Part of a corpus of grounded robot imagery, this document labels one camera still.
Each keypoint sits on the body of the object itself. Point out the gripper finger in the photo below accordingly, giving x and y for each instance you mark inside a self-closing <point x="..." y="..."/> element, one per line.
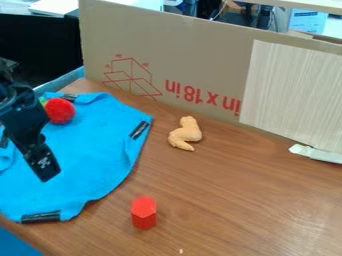
<point x="43" y="162"/>

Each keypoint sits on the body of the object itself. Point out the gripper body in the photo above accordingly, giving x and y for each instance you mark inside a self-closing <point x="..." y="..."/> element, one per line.
<point x="22" y="115"/>

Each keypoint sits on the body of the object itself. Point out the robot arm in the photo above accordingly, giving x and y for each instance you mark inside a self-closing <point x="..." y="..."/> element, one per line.
<point x="5" y="75"/>

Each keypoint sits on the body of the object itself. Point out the blue cloth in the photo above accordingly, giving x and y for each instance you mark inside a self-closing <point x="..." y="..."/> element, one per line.
<point x="95" y="150"/>

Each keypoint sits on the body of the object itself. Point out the red toy strawberry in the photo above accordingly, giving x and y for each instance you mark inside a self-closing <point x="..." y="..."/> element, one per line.
<point x="59" y="110"/>

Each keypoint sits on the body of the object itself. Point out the red hexagonal block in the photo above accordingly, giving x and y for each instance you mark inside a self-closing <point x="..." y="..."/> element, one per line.
<point x="144" y="212"/>

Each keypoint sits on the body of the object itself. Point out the orange toy chicken piece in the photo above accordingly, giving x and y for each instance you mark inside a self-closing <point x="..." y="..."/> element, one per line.
<point x="186" y="133"/>

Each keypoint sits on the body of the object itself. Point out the cardboard box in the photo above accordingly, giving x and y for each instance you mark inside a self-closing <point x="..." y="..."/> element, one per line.
<point x="178" y="56"/>

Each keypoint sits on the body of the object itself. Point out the white board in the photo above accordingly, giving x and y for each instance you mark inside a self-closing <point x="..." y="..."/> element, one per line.
<point x="291" y="95"/>

